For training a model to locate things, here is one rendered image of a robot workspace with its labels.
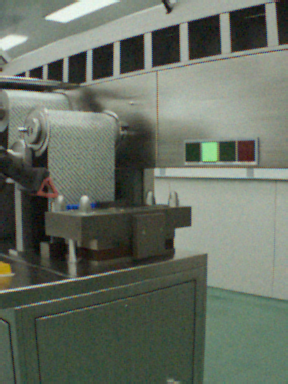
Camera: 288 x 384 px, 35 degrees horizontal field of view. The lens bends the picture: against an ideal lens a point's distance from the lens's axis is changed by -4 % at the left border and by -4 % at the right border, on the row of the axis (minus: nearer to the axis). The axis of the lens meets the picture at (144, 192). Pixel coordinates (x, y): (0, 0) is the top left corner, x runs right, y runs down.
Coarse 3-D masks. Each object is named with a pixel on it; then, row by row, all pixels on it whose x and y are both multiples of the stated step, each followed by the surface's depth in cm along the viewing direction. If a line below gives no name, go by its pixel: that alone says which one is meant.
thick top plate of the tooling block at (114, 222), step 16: (96, 208) 134; (112, 208) 134; (128, 208) 133; (144, 208) 133; (160, 208) 132; (176, 208) 134; (48, 224) 122; (64, 224) 116; (80, 224) 111; (96, 224) 115; (112, 224) 118; (128, 224) 122; (176, 224) 135; (80, 240) 112
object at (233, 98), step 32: (224, 64) 124; (256, 64) 116; (96, 96) 163; (128, 96) 152; (160, 96) 141; (192, 96) 132; (224, 96) 124; (256, 96) 117; (128, 128) 152; (160, 128) 142; (192, 128) 133; (224, 128) 125; (256, 128) 118; (128, 160) 153; (160, 160) 143
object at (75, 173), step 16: (48, 160) 128; (64, 160) 131; (80, 160) 135; (96, 160) 139; (112, 160) 143; (64, 176) 131; (80, 176) 135; (96, 176) 139; (112, 176) 143; (64, 192) 131; (80, 192) 135; (96, 192) 139; (112, 192) 144
